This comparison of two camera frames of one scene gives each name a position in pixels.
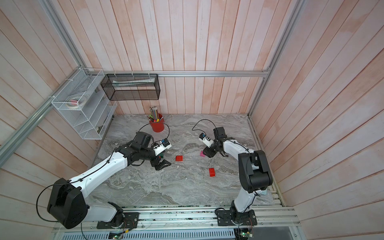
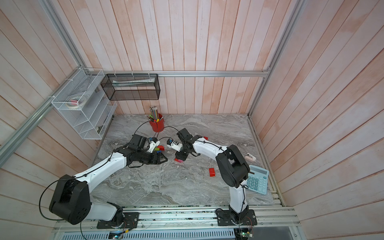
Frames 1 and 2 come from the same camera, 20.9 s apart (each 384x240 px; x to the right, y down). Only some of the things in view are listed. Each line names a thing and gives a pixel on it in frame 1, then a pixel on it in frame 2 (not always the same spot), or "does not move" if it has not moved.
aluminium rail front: (268, 219) does not move
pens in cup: (154, 115) does not move
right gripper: (208, 152) to (178, 155)
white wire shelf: (81, 100) does not move
